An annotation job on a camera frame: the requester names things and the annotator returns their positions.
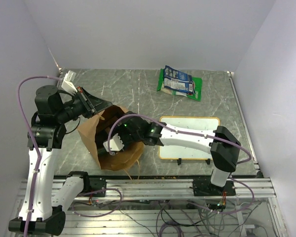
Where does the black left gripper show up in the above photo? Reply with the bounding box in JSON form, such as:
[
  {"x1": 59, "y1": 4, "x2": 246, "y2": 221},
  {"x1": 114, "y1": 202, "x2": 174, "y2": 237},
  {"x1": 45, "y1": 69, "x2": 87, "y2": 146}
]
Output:
[{"x1": 56, "y1": 86, "x2": 112, "y2": 123}]

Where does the brown paper bag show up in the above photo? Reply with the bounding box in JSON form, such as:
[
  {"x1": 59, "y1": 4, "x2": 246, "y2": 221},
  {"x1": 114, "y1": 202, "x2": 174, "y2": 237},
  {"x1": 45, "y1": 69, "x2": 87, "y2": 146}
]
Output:
[{"x1": 78, "y1": 105, "x2": 144, "y2": 177}]

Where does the dark blue snack packet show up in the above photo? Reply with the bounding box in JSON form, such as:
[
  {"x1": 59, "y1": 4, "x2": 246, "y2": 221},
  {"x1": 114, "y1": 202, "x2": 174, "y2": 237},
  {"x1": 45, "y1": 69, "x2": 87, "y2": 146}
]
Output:
[{"x1": 163, "y1": 65, "x2": 195, "y2": 95}]

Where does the green Chiuba chips bag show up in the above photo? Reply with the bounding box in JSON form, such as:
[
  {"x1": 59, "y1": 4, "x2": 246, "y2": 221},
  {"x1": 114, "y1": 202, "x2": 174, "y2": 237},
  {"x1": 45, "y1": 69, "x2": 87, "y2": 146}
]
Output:
[{"x1": 157, "y1": 69, "x2": 203, "y2": 101}]

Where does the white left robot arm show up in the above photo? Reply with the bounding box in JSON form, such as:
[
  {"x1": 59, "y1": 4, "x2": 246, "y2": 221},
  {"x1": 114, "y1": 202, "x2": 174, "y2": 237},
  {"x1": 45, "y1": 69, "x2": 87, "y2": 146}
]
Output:
[{"x1": 8, "y1": 85, "x2": 112, "y2": 236}]

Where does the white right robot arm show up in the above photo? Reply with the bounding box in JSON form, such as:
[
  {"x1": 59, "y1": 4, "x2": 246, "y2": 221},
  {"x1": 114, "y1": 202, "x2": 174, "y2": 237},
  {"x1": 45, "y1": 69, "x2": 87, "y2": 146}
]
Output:
[{"x1": 109, "y1": 112, "x2": 241, "y2": 196}]

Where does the white dry-erase board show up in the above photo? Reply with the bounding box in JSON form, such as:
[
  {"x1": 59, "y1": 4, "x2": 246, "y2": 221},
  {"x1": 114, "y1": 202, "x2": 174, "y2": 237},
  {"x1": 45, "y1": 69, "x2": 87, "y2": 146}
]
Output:
[{"x1": 159, "y1": 116, "x2": 220, "y2": 160}]

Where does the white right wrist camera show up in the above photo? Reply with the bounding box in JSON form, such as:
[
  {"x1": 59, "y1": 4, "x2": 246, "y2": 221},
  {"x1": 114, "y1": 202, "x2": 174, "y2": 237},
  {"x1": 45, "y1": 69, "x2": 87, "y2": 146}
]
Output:
[{"x1": 103, "y1": 133, "x2": 124, "y2": 153}]

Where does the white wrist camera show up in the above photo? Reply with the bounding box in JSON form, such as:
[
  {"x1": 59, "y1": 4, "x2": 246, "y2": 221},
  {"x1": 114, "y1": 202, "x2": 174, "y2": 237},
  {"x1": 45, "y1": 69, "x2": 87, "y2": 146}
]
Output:
[
  {"x1": 103, "y1": 133, "x2": 124, "y2": 153},
  {"x1": 60, "y1": 71, "x2": 77, "y2": 95}
]

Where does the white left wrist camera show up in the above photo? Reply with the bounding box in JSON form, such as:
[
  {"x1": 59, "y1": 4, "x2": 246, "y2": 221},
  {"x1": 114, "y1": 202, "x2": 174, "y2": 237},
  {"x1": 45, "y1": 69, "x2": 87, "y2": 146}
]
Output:
[{"x1": 60, "y1": 71, "x2": 77, "y2": 95}]

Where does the aluminium mounting rail frame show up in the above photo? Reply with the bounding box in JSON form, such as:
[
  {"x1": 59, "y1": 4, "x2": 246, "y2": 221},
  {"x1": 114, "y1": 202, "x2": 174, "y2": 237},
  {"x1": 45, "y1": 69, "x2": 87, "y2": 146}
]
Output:
[{"x1": 4, "y1": 176, "x2": 289, "y2": 237}]

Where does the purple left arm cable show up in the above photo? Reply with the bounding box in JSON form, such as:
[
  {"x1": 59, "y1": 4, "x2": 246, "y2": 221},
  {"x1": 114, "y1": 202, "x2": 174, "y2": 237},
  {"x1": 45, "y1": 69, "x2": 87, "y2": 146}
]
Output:
[{"x1": 17, "y1": 75, "x2": 65, "y2": 235}]

